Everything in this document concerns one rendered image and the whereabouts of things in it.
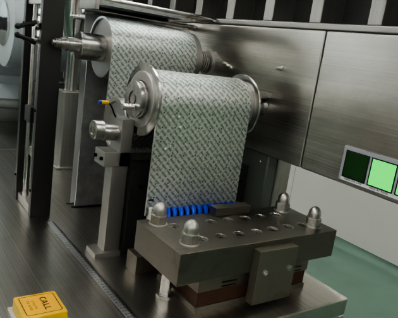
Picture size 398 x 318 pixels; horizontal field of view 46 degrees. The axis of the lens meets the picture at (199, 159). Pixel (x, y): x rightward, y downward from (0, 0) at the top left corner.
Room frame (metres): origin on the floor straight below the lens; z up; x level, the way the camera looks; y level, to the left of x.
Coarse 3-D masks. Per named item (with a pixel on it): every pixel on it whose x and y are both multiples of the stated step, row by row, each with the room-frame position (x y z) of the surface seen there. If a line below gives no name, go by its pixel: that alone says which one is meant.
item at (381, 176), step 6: (378, 162) 0.87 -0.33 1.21; (384, 162) 0.86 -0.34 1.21; (372, 168) 0.88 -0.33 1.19; (378, 168) 0.87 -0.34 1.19; (384, 168) 0.86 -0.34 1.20; (390, 168) 0.85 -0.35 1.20; (372, 174) 0.88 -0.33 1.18; (378, 174) 0.87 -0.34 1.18; (384, 174) 0.86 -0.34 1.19; (390, 174) 0.85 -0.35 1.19; (372, 180) 0.87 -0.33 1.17; (378, 180) 0.86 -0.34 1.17; (384, 180) 0.85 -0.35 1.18; (390, 180) 0.84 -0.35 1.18; (378, 186) 0.86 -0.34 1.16; (384, 186) 0.85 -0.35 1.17; (390, 186) 0.84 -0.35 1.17
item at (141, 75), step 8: (144, 72) 0.95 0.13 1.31; (144, 80) 0.95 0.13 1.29; (152, 80) 0.93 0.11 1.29; (152, 88) 0.92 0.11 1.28; (248, 88) 1.08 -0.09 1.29; (152, 96) 0.92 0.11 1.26; (152, 104) 0.91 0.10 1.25; (152, 112) 0.92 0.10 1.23; (136, 120) 0.96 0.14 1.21; (144, 120) 0.93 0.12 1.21
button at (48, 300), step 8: (24, 296) 0.71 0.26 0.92; (32, 296) 0.72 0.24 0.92; (40, 296) 0.72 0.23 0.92; (48, 296) 0.72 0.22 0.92; (56, 296) 0.73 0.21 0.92; (16, 304) 0.69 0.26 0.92; (24, 304) 0.69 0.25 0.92; (32, 304) 0.69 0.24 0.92; (40, 304) 0.70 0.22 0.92; (48, 304) 0.70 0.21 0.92; (56, 304) 0.70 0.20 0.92; (16, 312) 0.68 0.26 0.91; (24, 312) 0.67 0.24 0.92; (32, 312) 0.67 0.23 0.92; (40, 312) 0.67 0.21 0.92; (48, 312) 0.68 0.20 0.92; (56, 312) 0.68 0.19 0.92; (64, 312) 0.69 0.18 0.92
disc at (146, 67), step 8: (144, 64) 0.96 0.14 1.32; (136, 72) 0.99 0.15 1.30; (152, 72) 0.93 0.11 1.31; (128, 80) 1.01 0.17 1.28; (160, 88) 0.91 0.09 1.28; (160, 96) 0.90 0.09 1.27; (160, 104) 0.90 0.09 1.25; (152, 120) 0.92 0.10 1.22; (136, 128) 0.97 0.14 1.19; (144, 128) 0.94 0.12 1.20; (152, 128) 0.92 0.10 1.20
